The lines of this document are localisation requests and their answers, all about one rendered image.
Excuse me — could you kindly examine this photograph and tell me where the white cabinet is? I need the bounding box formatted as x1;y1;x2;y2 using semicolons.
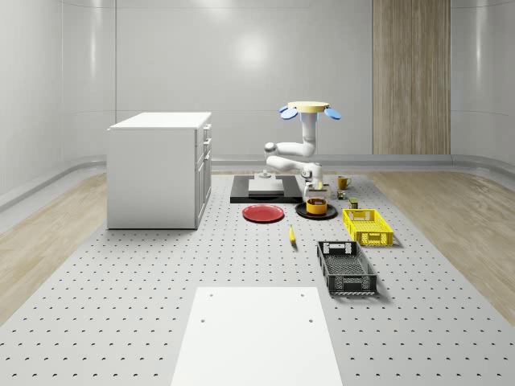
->
106;111;213;231

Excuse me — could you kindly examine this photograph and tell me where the yellow bowl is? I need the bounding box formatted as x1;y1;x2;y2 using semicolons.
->
305;197;328;216

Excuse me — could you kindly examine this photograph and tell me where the white board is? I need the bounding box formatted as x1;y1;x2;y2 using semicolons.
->
170;285;344;386

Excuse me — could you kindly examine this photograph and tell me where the black plate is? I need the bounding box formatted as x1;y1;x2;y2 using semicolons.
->
294;201;340;221

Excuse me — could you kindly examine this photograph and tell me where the black stove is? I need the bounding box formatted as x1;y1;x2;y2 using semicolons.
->
229;170;304;204

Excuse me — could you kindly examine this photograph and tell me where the red plate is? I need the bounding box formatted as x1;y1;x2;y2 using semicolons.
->
241;203;286;224

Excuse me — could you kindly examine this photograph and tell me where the yellow basket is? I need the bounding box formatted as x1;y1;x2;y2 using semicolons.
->
341;207;395;247

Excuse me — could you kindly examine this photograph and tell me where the dark grey basket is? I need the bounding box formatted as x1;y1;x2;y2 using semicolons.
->
315;240;380;298

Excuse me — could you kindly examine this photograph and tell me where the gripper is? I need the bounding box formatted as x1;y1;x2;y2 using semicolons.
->
303;183;332;201

